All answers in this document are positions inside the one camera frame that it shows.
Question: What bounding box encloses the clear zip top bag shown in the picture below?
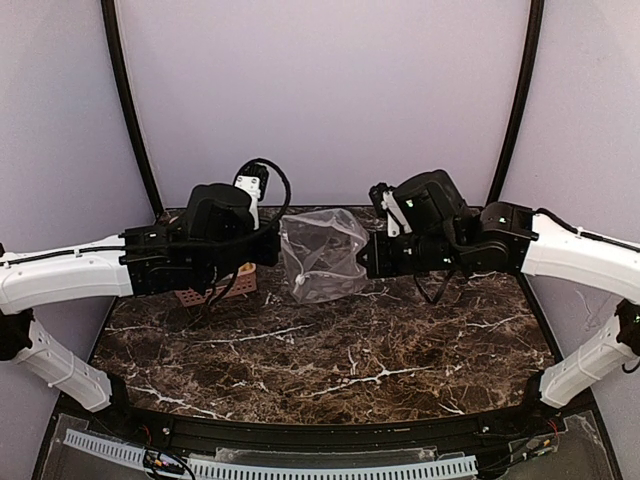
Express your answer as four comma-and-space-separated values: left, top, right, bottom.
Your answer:
280, 208, 369, 304

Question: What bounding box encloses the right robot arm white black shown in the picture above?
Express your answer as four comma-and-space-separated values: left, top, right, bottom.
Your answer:
357, 170, 639, 409

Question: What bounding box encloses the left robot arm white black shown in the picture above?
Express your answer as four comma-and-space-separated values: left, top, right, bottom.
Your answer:
1, 183, 280, 412

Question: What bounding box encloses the pink plastic basket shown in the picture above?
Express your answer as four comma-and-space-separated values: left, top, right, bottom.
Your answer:
169, 211, 259, 307

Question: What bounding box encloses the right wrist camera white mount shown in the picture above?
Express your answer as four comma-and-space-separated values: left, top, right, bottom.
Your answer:
368, 182, 406, 237

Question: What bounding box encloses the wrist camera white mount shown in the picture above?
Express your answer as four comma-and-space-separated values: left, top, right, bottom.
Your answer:
368, 182, 406, 237
233, 158, 292, 216

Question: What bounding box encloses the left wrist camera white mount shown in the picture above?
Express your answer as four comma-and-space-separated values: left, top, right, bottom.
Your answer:
233, 158, 292, 216

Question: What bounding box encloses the black front rail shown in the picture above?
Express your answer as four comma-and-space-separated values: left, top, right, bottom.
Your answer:
84, 407, 565, 455

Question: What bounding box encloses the white slotted cable duct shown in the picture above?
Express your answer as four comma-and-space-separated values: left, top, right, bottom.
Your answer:
63, 428, 479, 480

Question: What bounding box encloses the left black frame post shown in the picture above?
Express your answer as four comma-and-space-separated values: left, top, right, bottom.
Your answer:
100, 0, 164, 219

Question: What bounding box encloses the black frame post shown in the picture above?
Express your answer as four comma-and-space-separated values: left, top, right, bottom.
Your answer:
485, 0, 545, 205
100, 0, 164, 219

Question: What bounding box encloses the right black frame post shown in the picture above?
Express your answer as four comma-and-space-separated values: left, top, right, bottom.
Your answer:
485, 0, 545, 205

